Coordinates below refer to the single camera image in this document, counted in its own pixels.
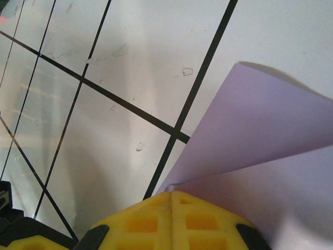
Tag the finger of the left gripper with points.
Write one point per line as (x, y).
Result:
(36, 243)

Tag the lilac square paper sheet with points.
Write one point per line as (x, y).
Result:
(260, 156)

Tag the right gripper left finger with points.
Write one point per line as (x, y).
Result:
(140, 226)

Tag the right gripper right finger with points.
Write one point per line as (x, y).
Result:
(208, 226)

